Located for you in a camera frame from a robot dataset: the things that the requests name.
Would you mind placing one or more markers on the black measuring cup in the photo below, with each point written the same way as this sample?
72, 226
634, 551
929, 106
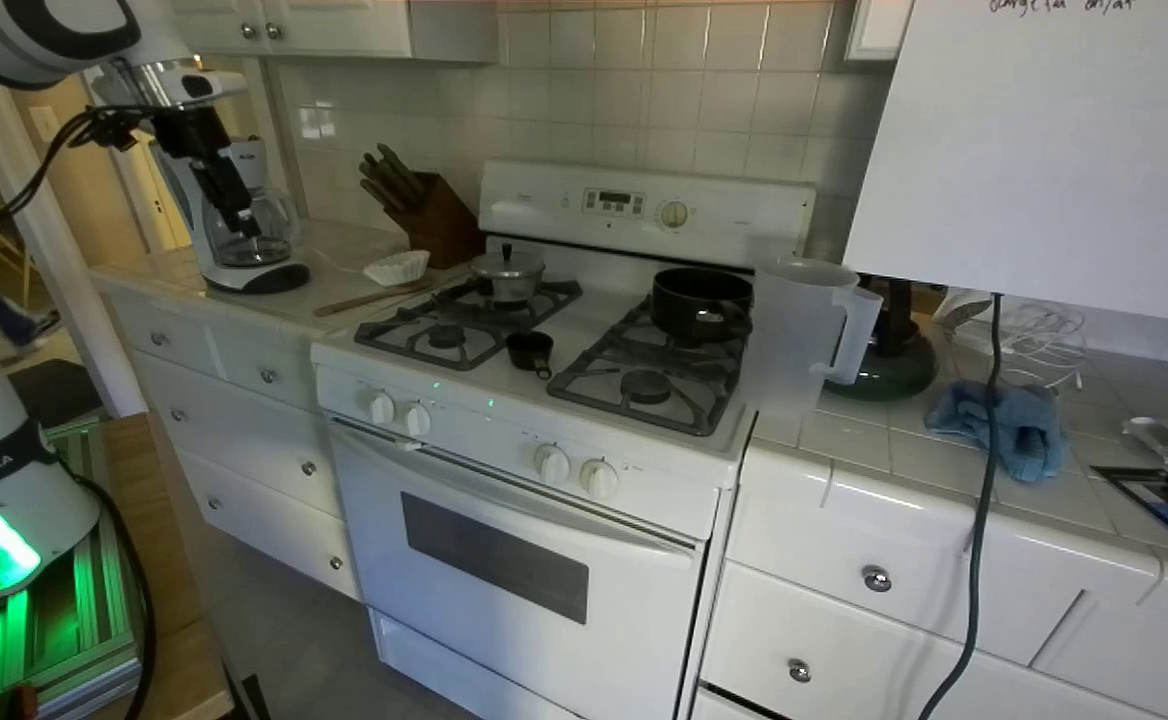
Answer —
530, 350

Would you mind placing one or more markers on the dark round burner cap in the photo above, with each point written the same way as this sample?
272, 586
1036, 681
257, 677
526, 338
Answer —
444, 335
645, 385

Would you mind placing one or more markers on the black saucepan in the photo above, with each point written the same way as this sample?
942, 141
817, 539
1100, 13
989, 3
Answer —
691, 312

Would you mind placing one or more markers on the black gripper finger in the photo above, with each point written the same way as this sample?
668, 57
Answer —
220, 211
250, 202

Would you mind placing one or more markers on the white wall outlet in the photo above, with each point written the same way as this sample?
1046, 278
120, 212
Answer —
318, 123

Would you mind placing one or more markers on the white lower drawer cabinet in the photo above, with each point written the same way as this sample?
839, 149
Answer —
1088, 624
236, 443

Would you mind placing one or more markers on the clear plastic wrap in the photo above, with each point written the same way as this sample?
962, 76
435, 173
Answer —
1036, 335

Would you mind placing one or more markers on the green lit robot cart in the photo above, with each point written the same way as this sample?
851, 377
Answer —
77, 600

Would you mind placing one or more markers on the blue cloth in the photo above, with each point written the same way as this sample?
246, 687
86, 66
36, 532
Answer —
1010, 427

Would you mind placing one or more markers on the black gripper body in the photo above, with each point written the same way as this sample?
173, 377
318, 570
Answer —
190, 141

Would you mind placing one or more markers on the wooden knife block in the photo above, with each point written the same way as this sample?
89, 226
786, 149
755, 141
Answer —
444, 223

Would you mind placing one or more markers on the black stove grate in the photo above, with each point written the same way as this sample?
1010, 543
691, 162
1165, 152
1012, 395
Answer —
409, 327
596, 365

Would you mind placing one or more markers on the small white dish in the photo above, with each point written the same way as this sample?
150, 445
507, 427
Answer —
399, 264

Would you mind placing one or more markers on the white gas stove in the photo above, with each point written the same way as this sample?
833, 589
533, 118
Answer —
637, 624

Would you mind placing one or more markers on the wooden spoon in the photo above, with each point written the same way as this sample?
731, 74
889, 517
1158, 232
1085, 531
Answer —
358, 300

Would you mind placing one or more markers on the round silver drawer knob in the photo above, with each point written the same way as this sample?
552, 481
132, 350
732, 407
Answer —
212, 506
307, 470
179, 412
797, 669
876, 576
152, 338
337, 563
269, 373

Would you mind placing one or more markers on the white coffee maker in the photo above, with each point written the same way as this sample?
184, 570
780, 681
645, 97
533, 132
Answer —
257, 274

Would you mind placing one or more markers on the white stove knob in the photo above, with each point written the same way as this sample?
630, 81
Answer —
596, 478
413, 420
382, 407
552, 461

